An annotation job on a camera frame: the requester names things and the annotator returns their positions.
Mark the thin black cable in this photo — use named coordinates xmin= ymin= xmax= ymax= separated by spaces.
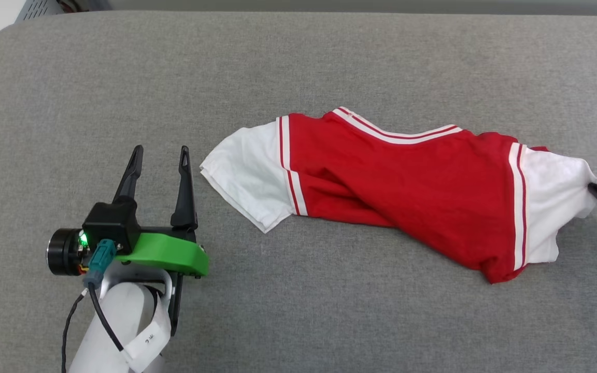
xmin=62 ymin=289 xmax=88 ymax=373

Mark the grey vented metal case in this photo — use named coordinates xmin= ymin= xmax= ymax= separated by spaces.
xmin=15 ymin=0 xmax=66 ymax=24

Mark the grey fabric sofa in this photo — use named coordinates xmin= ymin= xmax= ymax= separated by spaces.
xmin=0 ymin=10 xmax=597 ymax=373

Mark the black cable with teal connector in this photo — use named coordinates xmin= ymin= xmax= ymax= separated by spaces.
xmin=83 ymin=239 xmax=125 ymax=356

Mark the white paper label strap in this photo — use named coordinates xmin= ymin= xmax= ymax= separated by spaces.
xmin=121 ymin=295 xmax=173 ymax=372

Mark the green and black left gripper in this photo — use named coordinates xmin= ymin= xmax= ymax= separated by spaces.
xmin=46 ymin=145 xmax=210 ymax=338

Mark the red and white shirt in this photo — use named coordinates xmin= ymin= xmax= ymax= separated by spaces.
xmin=200 ymin=106 xmax=597 ymax=284

